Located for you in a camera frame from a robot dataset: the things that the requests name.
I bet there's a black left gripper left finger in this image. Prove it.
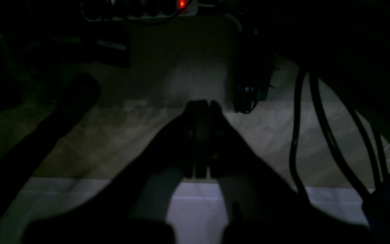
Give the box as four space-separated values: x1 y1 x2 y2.
23 101 196 244

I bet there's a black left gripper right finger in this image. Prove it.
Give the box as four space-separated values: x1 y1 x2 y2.
209 101 371 244

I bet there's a green table cloth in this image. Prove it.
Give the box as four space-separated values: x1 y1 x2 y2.
0 20 390 190

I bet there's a white power strip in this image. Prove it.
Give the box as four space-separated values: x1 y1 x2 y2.
80 0 200 22

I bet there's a black cable bundle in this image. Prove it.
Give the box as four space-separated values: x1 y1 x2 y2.
289 68 390 204

